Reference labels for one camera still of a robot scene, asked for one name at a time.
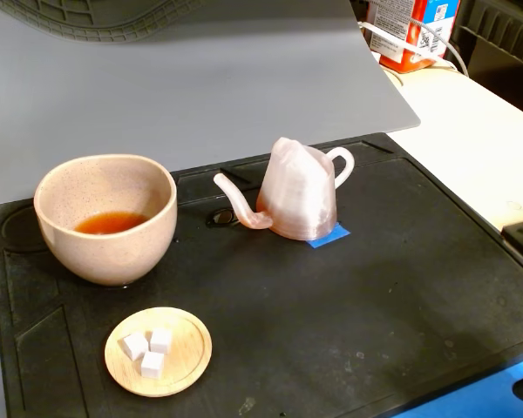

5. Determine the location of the translucent plastic kettle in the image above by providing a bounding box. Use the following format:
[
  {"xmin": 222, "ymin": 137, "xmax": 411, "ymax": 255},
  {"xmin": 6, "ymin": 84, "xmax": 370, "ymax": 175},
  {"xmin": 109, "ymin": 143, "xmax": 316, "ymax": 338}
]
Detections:
[{"xmin": 212, "ymin": 136, "xmax": 357, "ymax": 242}]

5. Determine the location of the beige speckled ceramic cup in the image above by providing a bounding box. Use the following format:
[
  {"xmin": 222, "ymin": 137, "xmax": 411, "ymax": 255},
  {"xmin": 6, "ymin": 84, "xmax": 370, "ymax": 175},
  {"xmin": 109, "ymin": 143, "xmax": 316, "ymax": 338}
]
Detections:
[{"xmin": 32, "ymin": 152, "xmax": 179, "ymax": 287}]

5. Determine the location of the small blue tape marker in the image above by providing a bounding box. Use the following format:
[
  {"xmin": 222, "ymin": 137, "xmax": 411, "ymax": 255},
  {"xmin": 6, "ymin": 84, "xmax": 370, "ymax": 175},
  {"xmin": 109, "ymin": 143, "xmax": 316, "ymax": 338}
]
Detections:
[{"xmin": 305, "ymin": 221, "xmax": 352, "ymax": 250}]

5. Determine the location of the black work mat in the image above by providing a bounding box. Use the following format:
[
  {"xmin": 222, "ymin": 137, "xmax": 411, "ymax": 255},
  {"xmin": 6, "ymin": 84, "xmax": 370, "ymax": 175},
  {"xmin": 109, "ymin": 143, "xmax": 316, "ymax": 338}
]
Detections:
[{"xmin": 0, "ymin": 131, "xmax": 523, "ymax": 418}]

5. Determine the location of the white sugar cube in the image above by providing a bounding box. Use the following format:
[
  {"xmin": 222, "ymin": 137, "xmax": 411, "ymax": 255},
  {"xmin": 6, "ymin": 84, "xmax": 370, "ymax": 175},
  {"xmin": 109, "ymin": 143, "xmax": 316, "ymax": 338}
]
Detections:
[
  {"xmin": 121, "ymin": 331, "xmax": 150, "ymax": 362},
  {"xmin": 139, "ymin": 350, "xmax": 166, "ymax": 380},
  {"xmin": 149, "ymin": 327, "xmax": 174, "ymax": 355}
]

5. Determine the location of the round wooden saucer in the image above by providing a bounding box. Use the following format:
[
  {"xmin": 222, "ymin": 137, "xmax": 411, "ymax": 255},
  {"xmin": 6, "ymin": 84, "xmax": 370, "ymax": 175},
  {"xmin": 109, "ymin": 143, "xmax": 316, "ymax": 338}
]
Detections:
[{"xmin": 104, "ymin": 306, "xmax": 214, "ymax": 399}]

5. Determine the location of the red and blue carton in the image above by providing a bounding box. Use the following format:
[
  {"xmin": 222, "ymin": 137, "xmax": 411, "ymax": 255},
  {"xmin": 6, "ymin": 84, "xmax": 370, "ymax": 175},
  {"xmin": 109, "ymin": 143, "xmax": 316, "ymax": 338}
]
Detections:
[{"xmin": 364, "ymin": 0, "xmax": 462, "ymax": 74}]

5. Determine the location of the wide blue tape strip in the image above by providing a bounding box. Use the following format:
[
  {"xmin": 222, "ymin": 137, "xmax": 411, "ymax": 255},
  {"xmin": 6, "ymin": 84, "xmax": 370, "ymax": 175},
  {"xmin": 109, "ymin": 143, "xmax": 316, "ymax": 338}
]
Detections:
[{"xmin": 390, "ymin": 346, "xmax": 523, "ymax": 418}]

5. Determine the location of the black plastic crate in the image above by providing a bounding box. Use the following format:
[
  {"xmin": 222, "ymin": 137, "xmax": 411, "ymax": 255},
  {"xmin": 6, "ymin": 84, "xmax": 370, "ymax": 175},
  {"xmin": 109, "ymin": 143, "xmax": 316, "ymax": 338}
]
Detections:
[{"xmin": 452, "ymin": 0, "xmax": 523, "ymax": 125}]

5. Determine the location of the white flat cable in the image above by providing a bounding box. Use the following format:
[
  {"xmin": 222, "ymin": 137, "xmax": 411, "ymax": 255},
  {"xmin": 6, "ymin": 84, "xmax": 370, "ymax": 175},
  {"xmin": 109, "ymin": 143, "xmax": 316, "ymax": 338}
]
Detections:
[{"xmin": 357, "ymin": 20, "xmax": 446, "ymax": 61}]

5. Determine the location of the grey braided cable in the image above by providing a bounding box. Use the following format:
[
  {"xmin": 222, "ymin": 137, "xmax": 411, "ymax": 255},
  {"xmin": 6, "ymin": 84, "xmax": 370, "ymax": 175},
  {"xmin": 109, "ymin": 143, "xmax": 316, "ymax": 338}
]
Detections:
[{"xmin": 411, "ymin": 16, "xmax": 471, "ymax": 78}]

